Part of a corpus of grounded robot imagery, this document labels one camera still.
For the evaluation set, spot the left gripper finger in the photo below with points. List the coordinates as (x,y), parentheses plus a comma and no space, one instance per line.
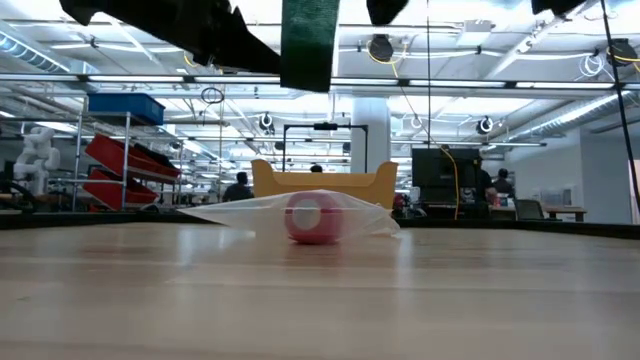
(235,45)

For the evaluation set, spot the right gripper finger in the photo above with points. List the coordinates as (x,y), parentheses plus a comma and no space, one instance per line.
(385,9)

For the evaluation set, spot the green bandage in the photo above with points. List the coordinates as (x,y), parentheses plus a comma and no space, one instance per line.
(310,45)

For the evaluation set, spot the clear plastic zip bag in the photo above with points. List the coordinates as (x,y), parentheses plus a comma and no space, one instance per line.
(235,215)

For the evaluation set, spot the red bandage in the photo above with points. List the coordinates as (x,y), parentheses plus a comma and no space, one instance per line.
(315,220)

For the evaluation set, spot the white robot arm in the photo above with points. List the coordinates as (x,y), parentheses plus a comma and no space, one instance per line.
(37,155)

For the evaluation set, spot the blue storage bin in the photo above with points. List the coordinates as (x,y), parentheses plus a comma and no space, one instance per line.
(125,107)

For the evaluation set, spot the metal shelf rack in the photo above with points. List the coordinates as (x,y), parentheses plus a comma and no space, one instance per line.
(126,131)

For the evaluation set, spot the white square column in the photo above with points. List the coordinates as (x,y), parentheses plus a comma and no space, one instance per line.
(370,140)

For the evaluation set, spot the red plastic storage bin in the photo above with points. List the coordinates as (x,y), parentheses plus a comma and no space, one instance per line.
(107,150)
(107,192)

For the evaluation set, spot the person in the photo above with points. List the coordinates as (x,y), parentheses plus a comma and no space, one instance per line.
(316,168)
(503,184)
(239,191)
(484,180)

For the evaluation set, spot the black monitor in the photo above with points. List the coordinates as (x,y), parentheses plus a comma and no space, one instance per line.
(435,172)

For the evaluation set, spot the yellow plastic bin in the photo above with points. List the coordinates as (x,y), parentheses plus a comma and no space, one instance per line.
(350,185)

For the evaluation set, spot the black office chair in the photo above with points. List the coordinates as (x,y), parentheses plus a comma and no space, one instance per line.
(530,209)

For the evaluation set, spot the wooden work table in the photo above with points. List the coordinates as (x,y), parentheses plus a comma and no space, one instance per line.
(565,210)

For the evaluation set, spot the black camera gantry frame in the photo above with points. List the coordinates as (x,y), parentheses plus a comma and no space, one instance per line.
(325,126)

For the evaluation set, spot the black aluminium table frame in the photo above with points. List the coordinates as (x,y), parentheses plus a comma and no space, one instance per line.
(100,218)

